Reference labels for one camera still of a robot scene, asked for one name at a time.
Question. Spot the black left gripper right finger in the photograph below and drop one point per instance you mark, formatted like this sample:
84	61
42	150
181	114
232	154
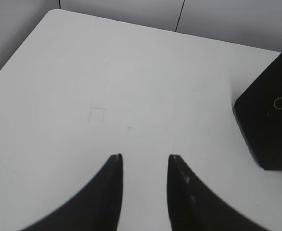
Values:
192	206

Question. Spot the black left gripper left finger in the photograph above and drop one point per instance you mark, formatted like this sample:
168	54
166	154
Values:
96	207

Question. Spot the black tote bag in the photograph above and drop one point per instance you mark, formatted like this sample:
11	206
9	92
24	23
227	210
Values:
259	114

